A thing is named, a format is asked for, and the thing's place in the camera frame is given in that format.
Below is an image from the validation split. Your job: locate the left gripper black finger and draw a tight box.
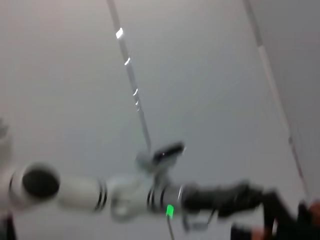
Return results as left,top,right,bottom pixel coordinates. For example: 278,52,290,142
297,201,315,230

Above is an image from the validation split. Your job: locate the black food bag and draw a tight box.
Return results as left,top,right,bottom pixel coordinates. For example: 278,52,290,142
229,199,320,240

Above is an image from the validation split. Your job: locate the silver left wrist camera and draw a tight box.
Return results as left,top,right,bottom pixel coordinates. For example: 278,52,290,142
136,141,187,173

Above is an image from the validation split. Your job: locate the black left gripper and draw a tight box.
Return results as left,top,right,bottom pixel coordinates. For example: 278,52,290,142
182,179,301,236

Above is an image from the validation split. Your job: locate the brown round object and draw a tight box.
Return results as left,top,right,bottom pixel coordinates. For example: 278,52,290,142
308,199,320,220

